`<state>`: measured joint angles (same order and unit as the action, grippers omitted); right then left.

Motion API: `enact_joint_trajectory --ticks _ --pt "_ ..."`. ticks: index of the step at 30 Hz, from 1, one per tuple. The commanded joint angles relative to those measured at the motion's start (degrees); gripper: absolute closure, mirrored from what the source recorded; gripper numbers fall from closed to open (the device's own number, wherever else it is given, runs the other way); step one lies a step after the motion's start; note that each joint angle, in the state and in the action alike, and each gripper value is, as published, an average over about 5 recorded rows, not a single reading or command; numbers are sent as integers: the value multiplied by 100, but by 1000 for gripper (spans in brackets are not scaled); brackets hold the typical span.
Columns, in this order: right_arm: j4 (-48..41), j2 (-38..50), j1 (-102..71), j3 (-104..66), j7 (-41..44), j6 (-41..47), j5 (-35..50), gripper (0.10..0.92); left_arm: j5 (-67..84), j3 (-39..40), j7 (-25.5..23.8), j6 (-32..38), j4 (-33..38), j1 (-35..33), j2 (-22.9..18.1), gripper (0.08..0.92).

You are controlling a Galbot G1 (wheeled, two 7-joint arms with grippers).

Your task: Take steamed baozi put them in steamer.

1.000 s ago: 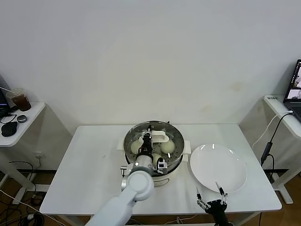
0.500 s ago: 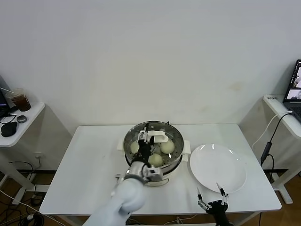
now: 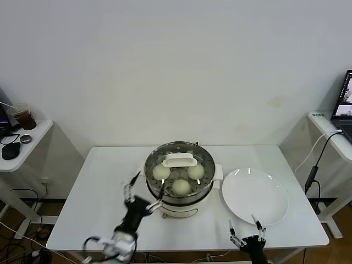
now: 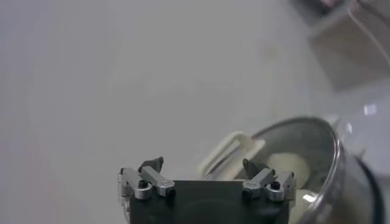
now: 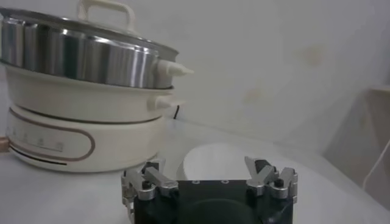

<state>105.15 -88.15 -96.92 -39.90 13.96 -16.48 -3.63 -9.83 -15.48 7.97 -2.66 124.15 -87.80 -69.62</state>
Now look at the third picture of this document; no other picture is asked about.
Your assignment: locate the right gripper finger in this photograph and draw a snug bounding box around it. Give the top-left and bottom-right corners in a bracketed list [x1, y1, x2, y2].
[227, 219, 245, 248]
[250, 214, 267, 242]

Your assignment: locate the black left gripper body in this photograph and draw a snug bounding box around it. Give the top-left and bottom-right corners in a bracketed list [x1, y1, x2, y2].
[120, 195, 152, 234]

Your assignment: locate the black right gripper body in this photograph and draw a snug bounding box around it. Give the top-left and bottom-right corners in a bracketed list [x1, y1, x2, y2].
[239, 235, 270, 264]

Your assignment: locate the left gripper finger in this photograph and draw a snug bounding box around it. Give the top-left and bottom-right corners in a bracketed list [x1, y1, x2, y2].
[145, 183, 167, 212]
[123, 170, 141, 204]

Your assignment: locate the white steamed baozi bun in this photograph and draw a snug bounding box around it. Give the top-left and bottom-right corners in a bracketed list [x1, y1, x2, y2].
[172, 178, 191, 196]
[152, 164, 171, 181]
[188, 164, 205, 179]

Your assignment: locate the glass lid with cream handle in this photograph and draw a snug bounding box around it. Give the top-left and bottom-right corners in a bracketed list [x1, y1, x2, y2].
[145, 141, 216, 199]

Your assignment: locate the perforated steel steamer basket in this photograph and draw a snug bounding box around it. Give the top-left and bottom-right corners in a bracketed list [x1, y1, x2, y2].
[145, 141, 217, 204]

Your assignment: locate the cream electric cooker base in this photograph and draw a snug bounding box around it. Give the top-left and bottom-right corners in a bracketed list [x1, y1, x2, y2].
[136, 162, 224, 220]

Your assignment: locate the white round plate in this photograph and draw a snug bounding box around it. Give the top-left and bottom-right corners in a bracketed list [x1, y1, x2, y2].
[222, 167, 290, 226]

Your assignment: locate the white side desk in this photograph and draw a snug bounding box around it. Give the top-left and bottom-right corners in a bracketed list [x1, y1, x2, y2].
[307, 111, 352, 239]
[0, 118, 54, 239]

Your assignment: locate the black computer mouse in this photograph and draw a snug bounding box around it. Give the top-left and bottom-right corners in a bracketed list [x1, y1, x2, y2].
[2, 142, 21, 160]

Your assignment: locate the plastic iced coffee cup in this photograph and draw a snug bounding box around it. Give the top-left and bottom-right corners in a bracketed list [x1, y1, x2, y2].
[7, 102, 37, 130]

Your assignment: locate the dark laptop with purple screen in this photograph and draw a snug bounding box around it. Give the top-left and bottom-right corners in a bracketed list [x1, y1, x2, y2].
[0, 85, 19, 135]

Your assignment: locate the black cable with adapter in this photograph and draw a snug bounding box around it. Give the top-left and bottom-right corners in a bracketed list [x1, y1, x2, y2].
[304, 131, 344, 216]

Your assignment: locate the black floor cable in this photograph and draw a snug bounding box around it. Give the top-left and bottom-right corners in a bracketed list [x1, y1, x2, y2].
[10, 188, 44, 229]

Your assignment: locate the white charging cable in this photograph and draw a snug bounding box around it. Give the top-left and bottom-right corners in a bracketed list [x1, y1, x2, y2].
[295, 130, 343, 174]

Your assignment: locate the thin black desk cable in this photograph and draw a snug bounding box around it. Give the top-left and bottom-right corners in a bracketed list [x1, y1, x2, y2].
[0, 131, 21, 145]

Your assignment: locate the black laptop showing camera views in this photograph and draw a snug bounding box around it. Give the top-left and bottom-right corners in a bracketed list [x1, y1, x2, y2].
[332, 70, 352, 144]

